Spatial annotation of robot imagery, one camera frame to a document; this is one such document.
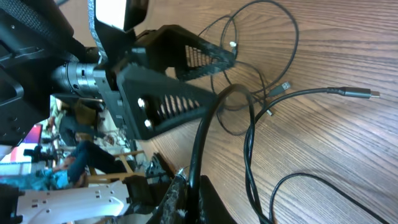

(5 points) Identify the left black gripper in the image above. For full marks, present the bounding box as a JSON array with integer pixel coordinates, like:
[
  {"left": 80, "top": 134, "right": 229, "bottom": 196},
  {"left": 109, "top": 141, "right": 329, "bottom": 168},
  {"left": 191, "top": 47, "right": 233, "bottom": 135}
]
[{"left": 93, "top": 29, "right": 216, "bottom": 140}]

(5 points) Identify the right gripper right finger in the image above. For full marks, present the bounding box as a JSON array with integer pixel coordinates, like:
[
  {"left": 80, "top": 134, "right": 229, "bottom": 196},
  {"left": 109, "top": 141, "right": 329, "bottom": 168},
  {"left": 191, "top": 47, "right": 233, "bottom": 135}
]
[{"left": 198, "top": 175, "right": 236, "bottom": 224}]

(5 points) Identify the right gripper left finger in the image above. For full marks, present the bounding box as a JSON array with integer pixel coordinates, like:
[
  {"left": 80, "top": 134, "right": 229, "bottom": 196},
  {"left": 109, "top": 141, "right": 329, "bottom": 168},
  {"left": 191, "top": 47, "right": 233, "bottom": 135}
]
[{"left": 147, "top": 173, "right": 188, "bottom": 224}]

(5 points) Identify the thin black USB-C cable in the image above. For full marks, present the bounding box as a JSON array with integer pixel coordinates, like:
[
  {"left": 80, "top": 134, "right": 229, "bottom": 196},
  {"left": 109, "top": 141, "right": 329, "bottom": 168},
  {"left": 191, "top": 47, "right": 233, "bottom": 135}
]
[{"left": 243, "top": 86, "right": 392, "bottom": 224}]

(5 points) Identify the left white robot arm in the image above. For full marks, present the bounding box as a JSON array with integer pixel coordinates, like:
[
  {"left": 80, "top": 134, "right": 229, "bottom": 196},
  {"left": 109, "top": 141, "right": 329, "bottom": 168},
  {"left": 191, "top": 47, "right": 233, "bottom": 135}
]
[{"left": 1, "top": 0, "right": 234, "bottom": 223}]

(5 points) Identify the person in pink shirt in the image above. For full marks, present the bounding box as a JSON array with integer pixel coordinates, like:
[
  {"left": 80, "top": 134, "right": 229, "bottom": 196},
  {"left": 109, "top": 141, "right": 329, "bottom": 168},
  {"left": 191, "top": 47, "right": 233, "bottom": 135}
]
[{"left": 1, "top": 140, "right": 113, "bottom": 190}]

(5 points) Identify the wooden workbench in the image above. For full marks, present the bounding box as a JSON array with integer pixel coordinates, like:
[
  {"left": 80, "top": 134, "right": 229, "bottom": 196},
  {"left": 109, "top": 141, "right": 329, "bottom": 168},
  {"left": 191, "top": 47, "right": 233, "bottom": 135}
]
[{"left": 87, "top": 151, "right": 146, "bottom": 184}]

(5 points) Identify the monitor with red screen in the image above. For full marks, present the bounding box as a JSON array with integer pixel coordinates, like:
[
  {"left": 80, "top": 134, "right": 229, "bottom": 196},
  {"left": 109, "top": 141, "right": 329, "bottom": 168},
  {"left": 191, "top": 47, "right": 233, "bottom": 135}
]
[{"left": 21, "top": 124, "right": 43, "bottom": 144}]

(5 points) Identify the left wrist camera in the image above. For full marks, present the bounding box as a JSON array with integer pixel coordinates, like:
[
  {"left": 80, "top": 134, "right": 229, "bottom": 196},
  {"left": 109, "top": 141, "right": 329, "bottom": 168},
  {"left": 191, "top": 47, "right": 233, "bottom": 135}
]
[{"left": 87, "top": 0, "right": 149, "bottom": 32}]

